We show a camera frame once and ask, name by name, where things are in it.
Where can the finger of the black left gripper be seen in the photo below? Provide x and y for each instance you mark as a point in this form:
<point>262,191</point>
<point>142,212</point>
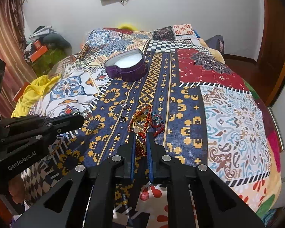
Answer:
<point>65,123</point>

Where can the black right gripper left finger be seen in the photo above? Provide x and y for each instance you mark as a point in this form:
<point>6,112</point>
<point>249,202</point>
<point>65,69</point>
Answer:
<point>85,196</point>

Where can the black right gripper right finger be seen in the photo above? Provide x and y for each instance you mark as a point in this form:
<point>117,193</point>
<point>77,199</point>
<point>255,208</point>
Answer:
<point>196,196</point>

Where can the purple heart-shaped jewelry box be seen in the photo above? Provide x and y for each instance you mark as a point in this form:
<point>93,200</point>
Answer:
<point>130,66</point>

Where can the yellow cloth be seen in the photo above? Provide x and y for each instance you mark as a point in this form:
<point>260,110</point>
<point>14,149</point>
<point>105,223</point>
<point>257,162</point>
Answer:
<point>33,92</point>

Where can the orange box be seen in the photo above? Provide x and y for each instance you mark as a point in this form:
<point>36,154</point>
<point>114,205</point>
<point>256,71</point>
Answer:
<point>38,53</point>

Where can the striped brown curtain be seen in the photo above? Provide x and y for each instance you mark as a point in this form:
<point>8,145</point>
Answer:
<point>12,43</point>

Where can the yellow round object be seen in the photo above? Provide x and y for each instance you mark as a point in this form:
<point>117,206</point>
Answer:
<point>126,26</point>

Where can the patchwork patterned bedspread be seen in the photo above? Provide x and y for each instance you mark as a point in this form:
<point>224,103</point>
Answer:
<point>198,108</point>

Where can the wooden door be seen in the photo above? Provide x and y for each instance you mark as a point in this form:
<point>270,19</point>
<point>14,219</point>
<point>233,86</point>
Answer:
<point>271,59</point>

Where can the dark blue pillow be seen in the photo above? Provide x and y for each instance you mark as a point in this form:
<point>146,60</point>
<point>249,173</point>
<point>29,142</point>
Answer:
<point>216,42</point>

